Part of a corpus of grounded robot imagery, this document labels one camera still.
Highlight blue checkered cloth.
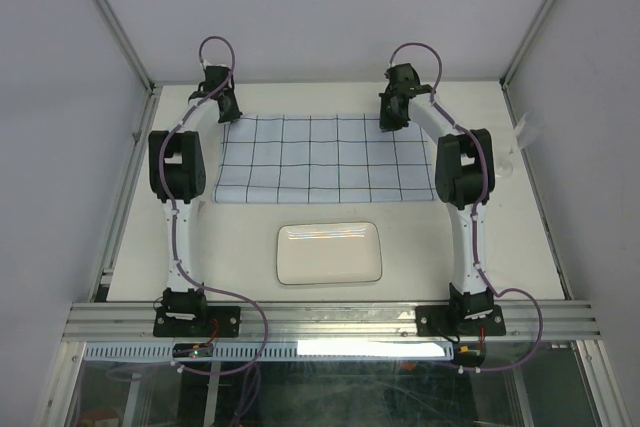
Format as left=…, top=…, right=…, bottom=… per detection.
left=213, top=114, right=436, bottom=204

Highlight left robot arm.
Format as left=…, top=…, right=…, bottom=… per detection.
left=148, top=64, right=242, bottom=336

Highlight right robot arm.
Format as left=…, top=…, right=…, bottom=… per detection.
left=379, top=63, right=495, bottom=334

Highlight white rectangular plate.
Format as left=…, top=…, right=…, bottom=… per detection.
left=276, top=222, right=383, bottom=286

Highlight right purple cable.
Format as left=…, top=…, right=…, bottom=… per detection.
left=389, top=42, right=544, bottom=374

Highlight left aluminium frame post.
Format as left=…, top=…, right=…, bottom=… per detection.
left=91, top=0, right=155, bottom=92

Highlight aluminium frame post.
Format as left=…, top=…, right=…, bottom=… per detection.
left=91, top=0, right=155, bottom=92
left=499, top=0, right=558, bottom=90

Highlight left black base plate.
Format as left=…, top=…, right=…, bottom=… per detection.
left=152, top=306, right=241, bottom=339

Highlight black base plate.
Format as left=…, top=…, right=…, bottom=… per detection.
left=414, top=305, right=506, bottom=340
left=152, top=306, right=241, bottom=339

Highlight right aluminium frame post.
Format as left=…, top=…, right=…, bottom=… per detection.
left=499, top=0, right=558, bottom=90

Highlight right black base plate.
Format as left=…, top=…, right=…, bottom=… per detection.
left=414, top=305, right=506, bottom=340

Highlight white slotted cable duct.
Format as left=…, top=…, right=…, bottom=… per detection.
left=85, top=339, right=454, bottom=363

